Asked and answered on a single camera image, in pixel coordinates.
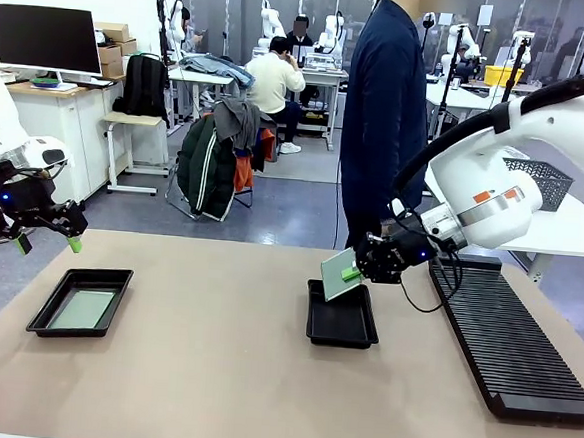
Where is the white side table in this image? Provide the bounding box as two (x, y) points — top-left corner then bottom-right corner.
(412, 139), (584, 287)

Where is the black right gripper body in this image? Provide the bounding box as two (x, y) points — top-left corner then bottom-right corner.
(352, 221), (444, 289)

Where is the green circuit board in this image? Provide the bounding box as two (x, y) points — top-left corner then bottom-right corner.
(46, 285), (118, 335)
(317, 244), (371, 305)

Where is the person in navy coat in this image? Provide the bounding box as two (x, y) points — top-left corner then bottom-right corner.
(333, 0), (439, 255)

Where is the white cabinet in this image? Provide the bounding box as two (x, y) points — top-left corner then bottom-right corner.
(0, 74), (127, 212)

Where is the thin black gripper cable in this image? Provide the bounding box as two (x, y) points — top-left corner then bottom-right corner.
(396, 246), (467, 317)

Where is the black slotted board rack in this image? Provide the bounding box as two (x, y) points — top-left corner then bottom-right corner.
(417, 250), (584, 427)

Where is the dark green striped jacket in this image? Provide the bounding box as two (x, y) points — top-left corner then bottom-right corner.
(173, 113), (243, 224)

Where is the black computer monitor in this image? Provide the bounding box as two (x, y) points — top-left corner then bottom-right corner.
(0, 2), (107, 77)

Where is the cardboard box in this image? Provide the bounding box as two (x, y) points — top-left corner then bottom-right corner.
(95, 43), (124, 66)
(93, 21), (131, 44)
(113, 38), (139, 58)
(99, 59), (127, 81)

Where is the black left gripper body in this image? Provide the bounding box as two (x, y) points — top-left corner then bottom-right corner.
(0, 172), (59, 237)

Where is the grey mesh basket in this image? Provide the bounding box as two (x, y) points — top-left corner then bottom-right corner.
(498, 157), (577, 215)

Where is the seated person black top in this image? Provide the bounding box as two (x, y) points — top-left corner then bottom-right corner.
(285, 13), (318, 51)

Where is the black backpack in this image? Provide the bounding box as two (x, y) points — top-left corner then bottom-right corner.
(110, 50), (175, 127)

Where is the black ESD tray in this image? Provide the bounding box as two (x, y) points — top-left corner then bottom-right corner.
(24, 262), (135, 344)
(302, 278), (384, 350)

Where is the grey garment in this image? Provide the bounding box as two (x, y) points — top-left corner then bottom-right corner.
(210, 96), (277, 154)

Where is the orange garment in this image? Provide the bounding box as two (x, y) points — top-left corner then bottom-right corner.
(232, 124), (278, 197)

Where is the yellow bin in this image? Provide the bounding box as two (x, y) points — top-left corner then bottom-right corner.
(483, 64), (526, 90)

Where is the seated person cream sweater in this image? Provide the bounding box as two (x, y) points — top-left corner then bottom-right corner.
(239, 33), (311, 157)

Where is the blue denim jacket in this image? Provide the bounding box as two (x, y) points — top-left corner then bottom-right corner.
(177, 52), (258, 93)

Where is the white background equipment desk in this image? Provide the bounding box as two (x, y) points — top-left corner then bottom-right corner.
(291, 64), (353, 153)

